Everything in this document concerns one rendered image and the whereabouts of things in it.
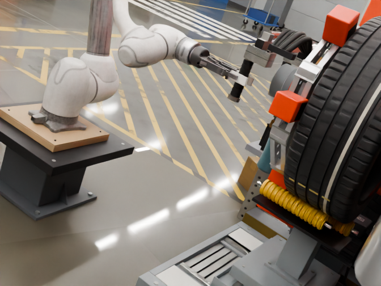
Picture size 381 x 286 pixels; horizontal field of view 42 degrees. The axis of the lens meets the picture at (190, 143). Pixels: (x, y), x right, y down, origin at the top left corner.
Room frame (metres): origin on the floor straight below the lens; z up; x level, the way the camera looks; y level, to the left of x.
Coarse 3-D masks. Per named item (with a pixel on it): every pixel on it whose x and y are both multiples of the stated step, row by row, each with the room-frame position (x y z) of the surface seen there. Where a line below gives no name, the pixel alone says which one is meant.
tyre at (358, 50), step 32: (352, 64) 1.45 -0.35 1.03; (320, 96) 1.41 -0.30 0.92; (352, 96) 1.38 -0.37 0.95; (320, 128) 1.39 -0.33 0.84; (352, 128) 1.35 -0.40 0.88; (288, 160) 1.45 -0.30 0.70; (320, 160) 1.38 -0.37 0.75; (352, 160) 1.33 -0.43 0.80; (320, 192) 1.43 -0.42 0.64; (352, 192) 1.35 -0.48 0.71
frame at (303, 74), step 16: (320, 48) 1.56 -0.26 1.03; (336, 48) 1.56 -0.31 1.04; (304, 64) 1.51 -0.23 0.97; (320, 64) 1.51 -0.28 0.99; (304, 80) 1.49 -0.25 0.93; (304, 96) 1.48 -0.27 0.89; (272, 128) 1.51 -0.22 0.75; (288, 128) 1.49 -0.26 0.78; (272, 144) 1.54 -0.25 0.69; (288, 144) 1.50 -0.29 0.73; (272, 160) 1.61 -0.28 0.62
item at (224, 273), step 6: (258, 246) 1.85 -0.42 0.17; (240, 258) 1.70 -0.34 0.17; (228, 270) 1.62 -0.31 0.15; (216, 276) 1.53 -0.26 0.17; (222, 276) 1.57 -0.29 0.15; (228, 276) 1.59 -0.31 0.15; (216, 282) 1.51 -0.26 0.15; (222, 282) 1.51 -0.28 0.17; (228, 282) 1.55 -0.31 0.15; (234, 282) 1.53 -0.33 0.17
